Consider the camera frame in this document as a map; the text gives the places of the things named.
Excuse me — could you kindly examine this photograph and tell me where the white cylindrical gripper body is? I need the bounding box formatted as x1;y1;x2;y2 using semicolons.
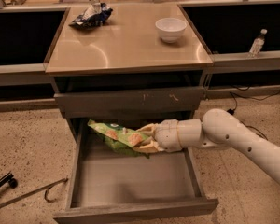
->
154;119;181;152

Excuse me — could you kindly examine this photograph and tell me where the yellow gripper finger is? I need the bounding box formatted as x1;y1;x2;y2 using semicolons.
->
137;141;163;153
137;123;157;136

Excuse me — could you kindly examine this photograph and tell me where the green rice chip bag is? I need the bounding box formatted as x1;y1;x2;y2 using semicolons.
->
88;119;151;158

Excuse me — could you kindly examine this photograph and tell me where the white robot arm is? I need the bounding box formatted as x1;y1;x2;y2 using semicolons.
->
138;108;280;185

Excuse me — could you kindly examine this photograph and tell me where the grey top drawer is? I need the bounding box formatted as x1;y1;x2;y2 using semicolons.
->
55;87;203;119

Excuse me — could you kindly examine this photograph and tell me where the open grey middle drawer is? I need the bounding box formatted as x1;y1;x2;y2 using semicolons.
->
54;119;218;224

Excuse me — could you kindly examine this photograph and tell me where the grey drawer cabinet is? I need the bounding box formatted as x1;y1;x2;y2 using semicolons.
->
43;2;219;224

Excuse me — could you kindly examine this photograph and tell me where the blue crumpled snack bag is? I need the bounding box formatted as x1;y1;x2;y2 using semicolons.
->
69;3;113;30

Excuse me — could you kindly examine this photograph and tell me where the white bowl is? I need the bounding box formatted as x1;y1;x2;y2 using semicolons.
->
155;18;187;43

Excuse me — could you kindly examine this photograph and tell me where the clear plastic water bottle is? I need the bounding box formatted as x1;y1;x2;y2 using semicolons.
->
249;29;267;57

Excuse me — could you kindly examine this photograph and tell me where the black caster wheel leg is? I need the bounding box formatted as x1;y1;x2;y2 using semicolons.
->
0;172;18;189

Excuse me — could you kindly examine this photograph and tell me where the black power adapter cable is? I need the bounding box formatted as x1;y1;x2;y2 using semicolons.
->
227;85;280;141

